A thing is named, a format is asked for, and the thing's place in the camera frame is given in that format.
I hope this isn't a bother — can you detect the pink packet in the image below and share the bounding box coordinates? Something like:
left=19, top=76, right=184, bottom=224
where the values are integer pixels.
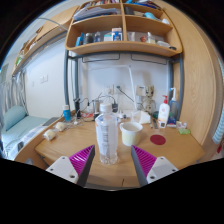
left=176, top=121, right=188, bottom=130

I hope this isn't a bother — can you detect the teal pillow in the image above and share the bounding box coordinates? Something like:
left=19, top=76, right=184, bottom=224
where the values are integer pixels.
left=2, top=105, right=28, bottom=132

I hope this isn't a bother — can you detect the tree creature figurine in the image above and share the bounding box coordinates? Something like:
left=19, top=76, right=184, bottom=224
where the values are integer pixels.
left=141, top=85, right=157, bottom=114

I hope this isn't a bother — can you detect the metal cup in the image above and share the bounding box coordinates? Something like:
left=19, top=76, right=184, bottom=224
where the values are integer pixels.
left=92, top=99, right=101, bottom=116

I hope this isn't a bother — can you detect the round cream bun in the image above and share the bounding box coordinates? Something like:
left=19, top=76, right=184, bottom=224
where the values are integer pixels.
left=54, top=121, right=67, bottom=132
left=43, top=129, right=57, bottom=141

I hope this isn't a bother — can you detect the black handheld device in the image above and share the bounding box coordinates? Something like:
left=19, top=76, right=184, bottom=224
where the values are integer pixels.
left=73, top=98, right=82, bottom=120

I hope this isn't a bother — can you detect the bed with striped sheet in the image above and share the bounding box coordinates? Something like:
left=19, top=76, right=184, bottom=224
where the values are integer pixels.
left=0, top=114, right=60, bottom=161

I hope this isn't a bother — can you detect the clear plastic water bottle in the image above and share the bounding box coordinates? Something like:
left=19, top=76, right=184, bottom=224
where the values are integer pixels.
left=94, top=102, right=120, bottom=166

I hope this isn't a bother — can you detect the cream plastic cup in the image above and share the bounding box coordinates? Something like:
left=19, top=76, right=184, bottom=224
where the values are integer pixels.
left=119, top=121, right=144, bottom=147

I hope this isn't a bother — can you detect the wooden shelf unit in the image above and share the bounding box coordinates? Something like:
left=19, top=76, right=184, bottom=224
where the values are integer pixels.
left=64, top=0, right=184, bottom=58

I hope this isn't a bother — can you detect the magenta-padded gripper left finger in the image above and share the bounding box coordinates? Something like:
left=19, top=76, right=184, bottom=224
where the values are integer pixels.
left=45, top=144, right=97, bottom=188

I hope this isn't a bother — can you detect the flat round red coaster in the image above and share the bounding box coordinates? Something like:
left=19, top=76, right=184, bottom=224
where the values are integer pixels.
left=149, top=134, right=167, bottom=146

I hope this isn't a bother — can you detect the white paper bag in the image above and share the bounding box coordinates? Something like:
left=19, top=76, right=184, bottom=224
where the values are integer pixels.
left=130, top=110, right=152, bottom=125

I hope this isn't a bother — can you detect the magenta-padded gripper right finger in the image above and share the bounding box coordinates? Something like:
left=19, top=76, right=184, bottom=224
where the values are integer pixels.
left=130, top=144, right=180, bottom=187

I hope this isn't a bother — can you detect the small blue bottle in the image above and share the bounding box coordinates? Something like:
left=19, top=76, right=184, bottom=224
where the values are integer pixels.
left=62, top=104, right=72, bottom=123

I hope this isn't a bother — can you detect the white desk lamp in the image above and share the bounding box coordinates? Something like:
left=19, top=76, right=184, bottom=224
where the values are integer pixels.
left=86, top=64, right=138, bottom=112

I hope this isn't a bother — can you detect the white red-pump lotion bottle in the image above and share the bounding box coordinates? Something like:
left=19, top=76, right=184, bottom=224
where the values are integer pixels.
left=157, top=95, right=171, bottom=129

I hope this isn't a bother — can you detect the blue striped towel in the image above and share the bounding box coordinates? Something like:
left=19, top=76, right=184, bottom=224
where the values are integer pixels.
left=212, top=106, right=224, bottom=145

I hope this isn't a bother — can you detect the wooden loft bed frame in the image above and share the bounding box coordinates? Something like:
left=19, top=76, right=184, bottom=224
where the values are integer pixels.
left=11, top=6, right=79, bottom=76

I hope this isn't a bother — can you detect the green wipes packet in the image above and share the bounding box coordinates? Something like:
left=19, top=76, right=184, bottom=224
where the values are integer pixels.
left=178, top=128, right=192, bottom=136

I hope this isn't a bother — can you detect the clear blue spray bottle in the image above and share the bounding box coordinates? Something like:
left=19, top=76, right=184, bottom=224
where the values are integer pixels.
left=168, top=87, right=178, bottom=118

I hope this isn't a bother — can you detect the blue packet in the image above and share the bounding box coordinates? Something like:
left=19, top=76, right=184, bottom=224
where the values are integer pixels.
left=167, top=114, right=178, bottom=128

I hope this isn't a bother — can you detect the white wall socket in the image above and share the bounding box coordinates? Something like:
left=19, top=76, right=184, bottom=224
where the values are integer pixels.
left=106, top=84, right=125, bottom=96

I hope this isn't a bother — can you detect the grey metal desk frame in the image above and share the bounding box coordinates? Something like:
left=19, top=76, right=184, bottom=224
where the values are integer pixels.
left=63, top=49, right=185, bottom=121

